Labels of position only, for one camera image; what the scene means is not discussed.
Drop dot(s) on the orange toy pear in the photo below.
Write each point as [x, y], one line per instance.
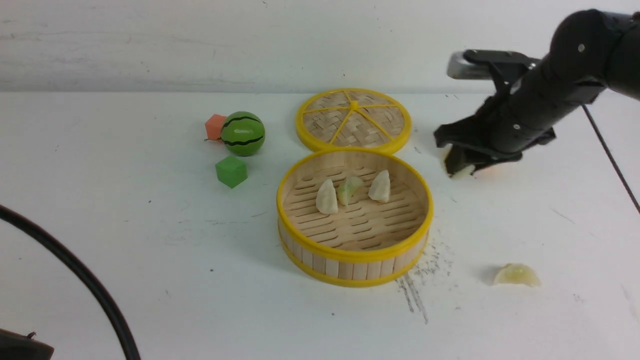
[489, 170]

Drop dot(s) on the green toy watermelon ball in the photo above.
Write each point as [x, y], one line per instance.
[243, 133]

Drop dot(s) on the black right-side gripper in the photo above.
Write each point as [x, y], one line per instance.
[519, 117]

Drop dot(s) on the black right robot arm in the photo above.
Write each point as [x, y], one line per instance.
[590, 51]

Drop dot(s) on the bamboo steamer tray yellow rim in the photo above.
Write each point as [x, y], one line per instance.
[366, 243]

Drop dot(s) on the pale dumpling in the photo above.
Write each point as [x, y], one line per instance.
[517, 274]

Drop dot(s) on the greenish dumpling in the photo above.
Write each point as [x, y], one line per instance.
[347, 189]

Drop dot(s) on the white dumpling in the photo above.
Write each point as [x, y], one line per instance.
[380, 188]
[456, 162]

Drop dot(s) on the orange-pink foam cube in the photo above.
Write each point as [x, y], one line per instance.
[213, 127]

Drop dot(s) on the woven bamboo steamer lid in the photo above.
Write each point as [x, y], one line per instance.
[353, 117]

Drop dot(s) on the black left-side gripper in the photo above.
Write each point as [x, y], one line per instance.
[16, 346]

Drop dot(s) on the green foam cube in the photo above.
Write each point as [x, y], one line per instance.
[231, 171]

